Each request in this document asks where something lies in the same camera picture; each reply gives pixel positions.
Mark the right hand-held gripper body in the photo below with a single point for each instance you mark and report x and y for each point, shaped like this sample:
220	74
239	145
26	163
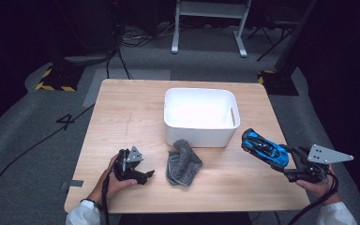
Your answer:
312	170

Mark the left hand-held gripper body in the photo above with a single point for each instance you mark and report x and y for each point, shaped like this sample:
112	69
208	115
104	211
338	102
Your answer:
125	165

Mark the blue toy car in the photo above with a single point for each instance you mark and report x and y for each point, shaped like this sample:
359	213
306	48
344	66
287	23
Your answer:
264	146

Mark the grey fluffy cloth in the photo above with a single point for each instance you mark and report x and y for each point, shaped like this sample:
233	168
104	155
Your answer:
182	165

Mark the white plastic storage bin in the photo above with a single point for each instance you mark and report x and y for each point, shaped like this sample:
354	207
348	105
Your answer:
200	139

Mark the person's right hand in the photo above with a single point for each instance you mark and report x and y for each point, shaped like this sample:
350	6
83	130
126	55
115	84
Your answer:
323	190

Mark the person's left hand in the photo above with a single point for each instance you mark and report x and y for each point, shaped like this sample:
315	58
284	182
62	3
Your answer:
106	187

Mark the grey tape strip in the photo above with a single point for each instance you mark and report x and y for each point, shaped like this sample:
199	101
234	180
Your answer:
75	183

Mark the person's dark clothing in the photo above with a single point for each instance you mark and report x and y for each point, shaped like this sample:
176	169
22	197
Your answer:
184	219

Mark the black yellow striped stand base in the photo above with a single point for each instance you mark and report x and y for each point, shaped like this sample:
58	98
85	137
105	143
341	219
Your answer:
279	82
61	78

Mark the black tripod stand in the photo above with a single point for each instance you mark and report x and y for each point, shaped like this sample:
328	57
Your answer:
270	37

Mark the grey slanted metal pole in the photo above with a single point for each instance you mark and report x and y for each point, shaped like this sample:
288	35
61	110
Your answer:
293	34

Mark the white metal stand frame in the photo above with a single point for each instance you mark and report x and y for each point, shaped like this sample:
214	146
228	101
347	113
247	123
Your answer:
211	9

